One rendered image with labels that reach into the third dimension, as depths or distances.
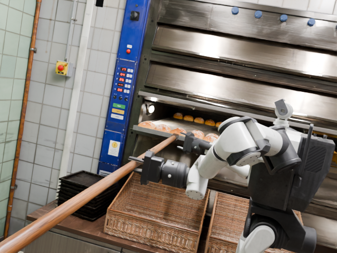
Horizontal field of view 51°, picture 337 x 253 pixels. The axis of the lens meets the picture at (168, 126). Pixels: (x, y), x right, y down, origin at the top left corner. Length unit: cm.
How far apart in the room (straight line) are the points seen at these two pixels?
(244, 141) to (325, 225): 164
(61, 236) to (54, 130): 85
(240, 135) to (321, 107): 144
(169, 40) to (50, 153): 121
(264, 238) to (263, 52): 128
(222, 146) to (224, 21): 151
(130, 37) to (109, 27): 18
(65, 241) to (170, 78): 122
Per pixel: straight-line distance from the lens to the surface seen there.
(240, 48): 239
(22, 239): 67
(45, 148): 279
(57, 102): 270
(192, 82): 239
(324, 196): 250
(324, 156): 142
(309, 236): 159
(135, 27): 248
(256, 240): 152
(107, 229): 215
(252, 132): 106
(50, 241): 228
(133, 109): 248
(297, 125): 225
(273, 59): 238
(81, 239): 219
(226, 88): 237
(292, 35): 243
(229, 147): 101
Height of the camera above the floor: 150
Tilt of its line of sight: 7 degrees down
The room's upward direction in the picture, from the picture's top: 11 degrees clockwise
